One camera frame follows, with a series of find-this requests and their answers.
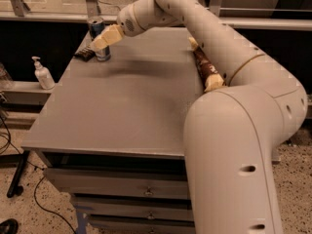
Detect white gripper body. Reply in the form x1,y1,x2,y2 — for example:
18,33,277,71
117,4,140,37

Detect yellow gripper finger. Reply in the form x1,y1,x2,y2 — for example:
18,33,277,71
90,24,124,52

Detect redbull can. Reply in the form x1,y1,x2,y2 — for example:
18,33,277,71
87,16,111,61

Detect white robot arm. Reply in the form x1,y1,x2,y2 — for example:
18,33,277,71
91,0,307,234

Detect rxbar chocolate bar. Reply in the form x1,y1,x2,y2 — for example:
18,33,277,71
74,47,96,62

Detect white pump bottle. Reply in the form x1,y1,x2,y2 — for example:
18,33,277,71
32,57,55,90

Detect grey metal railing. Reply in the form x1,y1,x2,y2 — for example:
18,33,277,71
0,0,312,31

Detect late july chip bag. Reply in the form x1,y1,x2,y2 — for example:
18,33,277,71
188,37,225,93

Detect grey drawer cabinet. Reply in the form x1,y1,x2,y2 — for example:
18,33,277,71
23,28,206,234

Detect black stand leg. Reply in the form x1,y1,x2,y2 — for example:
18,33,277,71
7,151,29,198

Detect black shoe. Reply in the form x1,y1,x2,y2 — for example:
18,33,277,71
0,218,19,234

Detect black floor cable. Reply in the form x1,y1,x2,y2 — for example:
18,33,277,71
0,114,78,234

